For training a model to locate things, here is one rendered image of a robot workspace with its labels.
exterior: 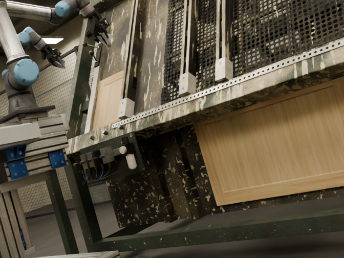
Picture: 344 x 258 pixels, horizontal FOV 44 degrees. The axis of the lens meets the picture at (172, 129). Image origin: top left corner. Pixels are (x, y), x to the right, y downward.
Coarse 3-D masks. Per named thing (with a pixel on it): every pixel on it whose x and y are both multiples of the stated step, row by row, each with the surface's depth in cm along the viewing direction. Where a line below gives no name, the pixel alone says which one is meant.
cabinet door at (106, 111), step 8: (120, 72) 284; (104, 80) 293; (112, 80) 287; (120, 80) 281; (104, 88) 290; (112, 88) 284; (120, 88) 278; (104, 96) 287; (112, 96) 280; (120, 96) 274; (96, 104) 289; (104, 104) 283; (112, 104) 277; (96, 112) 286; (104, 112) 280; (112, 112) 274; (96, 120) 282; (104, 120) 276; (112, 120) 270; (96, 128) 278
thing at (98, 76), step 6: (108, 30) 318; (102, 48) 308; (102, 54) 307; (102, 60) 305; (102, 66) 304; (96, 72) 301; (102, 72) 302; (96, 78) 298; (96, 84) 295; (96, 90) 293; (96, 96) 292; (90, 102) 291; (90, 108) 289; (90, 114) 286; (90, 120) 283; (90, 126) 281; (84, 132) 282
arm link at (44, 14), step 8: (8, 8) 217; (16, 8) 219; (24, 8) 222; (32, 8) 224; (40, 8) 227; (48, 8) 231; (16, 16) 223; (24, 16) 224; (32, 16) 226; (40, 16) 228; (48, 16) 230; (56, 16) 231; (56, 24) 238
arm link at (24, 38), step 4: (20, 32) 260; (24, 32) 260; (20, 36) 259; (24, 36) 260; (28, 36) 261; (20, 40) 258; (24, 40) 259; (28, 40) 261; (0, 44) 257; (24, 44) 261; (28, 44) 266; (24, 48) 269
